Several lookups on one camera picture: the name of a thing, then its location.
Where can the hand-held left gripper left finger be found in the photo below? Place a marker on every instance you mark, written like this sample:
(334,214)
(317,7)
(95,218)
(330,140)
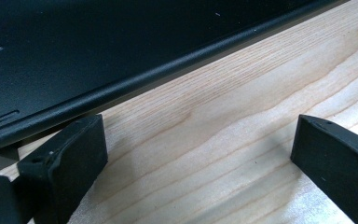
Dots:
(65,168)

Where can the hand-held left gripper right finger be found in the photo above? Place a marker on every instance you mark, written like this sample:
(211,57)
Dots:
(338,165)

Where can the black two-tier metal rack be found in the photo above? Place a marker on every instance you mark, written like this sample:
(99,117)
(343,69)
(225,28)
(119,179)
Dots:
(105,56)

